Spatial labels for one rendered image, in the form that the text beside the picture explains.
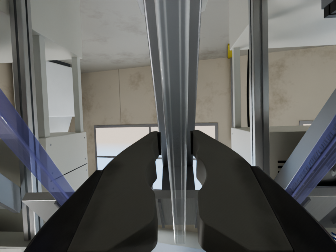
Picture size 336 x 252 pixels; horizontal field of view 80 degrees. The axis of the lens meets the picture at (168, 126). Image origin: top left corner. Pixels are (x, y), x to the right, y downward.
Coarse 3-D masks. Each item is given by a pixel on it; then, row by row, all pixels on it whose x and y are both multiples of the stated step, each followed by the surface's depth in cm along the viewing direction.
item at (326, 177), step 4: (328, 172) 42; (324, 176) 43; (328, 176) 43; (332, 176) 43; (324, 180) 44; (328, 180) 44; (332, 180) 44; (320, 184) 46; (324, 184) 46; (328, 184) 46
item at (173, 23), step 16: (160, 0) 8; (176, 0) 8; (160, 16) 8; (176, 16) 8; (160, 32) 9; (176, 32) 9; (160, 48) 9; (176, 48) 9; (160, 64) 10; (176, 64) 10; (176, 80) 10; (176, 96) 11; (176, 112) 12; (176, 128) 13; (176, 144) 14; (176, 160) 15; (176, 176) 16; (176, 192) 18; (176, 208) 20; (176, 224) 23; (176, 240) 26
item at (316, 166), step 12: (324, 132) 14; (324, 144) 14; (312, 156) 15; (324, 156) 14; (300, 168) 17; (312, 168) 15; (324, 168) 15; (300, 180) 17; (312, 180) 16; (288, 192) 19; (300, 192) 18
